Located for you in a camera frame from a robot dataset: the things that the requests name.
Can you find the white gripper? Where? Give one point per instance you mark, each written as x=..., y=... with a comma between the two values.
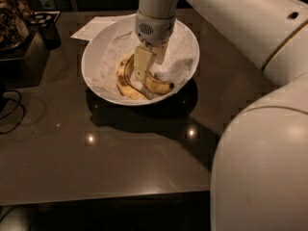
x=156, y=30

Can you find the yellow banana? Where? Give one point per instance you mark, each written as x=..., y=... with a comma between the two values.
x=123, y=74
x=157, y=86

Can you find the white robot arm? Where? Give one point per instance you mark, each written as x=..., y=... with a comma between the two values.
x=259, y=175

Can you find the white bowl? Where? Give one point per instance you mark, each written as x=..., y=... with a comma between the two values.
x=96, y=52

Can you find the white paper napkin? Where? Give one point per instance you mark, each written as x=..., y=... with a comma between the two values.
x=179, y=64

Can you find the white paper sheet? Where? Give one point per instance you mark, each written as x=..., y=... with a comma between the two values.
x=96, y=25

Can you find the black cup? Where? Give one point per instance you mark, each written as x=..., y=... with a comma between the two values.
x=51, y=37

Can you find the dark box stand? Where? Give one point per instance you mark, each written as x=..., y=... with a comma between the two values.
x=24, y=66

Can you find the glass jar with snacks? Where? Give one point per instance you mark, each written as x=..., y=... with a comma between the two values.
x=13, y=29

